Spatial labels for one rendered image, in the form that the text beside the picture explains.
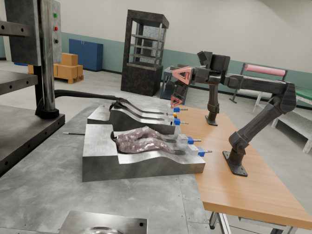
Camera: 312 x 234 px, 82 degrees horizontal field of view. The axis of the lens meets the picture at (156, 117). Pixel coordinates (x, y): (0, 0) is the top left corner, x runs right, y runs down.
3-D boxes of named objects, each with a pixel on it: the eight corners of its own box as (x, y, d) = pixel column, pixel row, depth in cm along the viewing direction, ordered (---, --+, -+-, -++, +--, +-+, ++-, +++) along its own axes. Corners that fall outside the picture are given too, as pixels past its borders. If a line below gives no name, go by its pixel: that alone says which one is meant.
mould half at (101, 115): (169, 122, 131) (173, 105, 126) (172, 139, 106) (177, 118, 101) (100, 112, 128) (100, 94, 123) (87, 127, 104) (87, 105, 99)
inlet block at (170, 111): (186, 112, 122) (187, 104, 120) (188, 114, 117) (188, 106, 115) (167, 113, 122) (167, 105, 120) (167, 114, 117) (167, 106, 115)
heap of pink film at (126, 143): (164, 137, 95) (166, 123, 92) (177, 156, 79) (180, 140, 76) (113, 137, 86) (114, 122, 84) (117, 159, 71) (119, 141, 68)
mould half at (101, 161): (179, 143, 104) (183, 126, 100) (202, 172, 81) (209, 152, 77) (86, 144, 87) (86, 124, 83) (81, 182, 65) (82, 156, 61)
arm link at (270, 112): (229, 146, 86) (288, 94, 76) (225, 139, 92) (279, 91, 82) (238, 153, 87) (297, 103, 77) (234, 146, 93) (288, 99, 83)
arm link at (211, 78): (208, 68, 75) (224, 70, 75) (205, 67, 81) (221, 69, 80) (204, 84, 78) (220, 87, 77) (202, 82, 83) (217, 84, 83)
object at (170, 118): (187, 126, 113) (189, 117, 111) (188, 129, 109) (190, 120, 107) (166, 122, 113) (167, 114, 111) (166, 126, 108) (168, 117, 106)
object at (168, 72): (186, 91, 654) (191, 65, 622) (185, 105, 478) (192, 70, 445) (167, 87, 662) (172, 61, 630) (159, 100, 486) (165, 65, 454)
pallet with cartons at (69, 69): (83, 79, 575) (84, 55, 549) (71, 84, 498) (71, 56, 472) (46, 73, 573) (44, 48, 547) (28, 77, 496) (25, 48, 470)
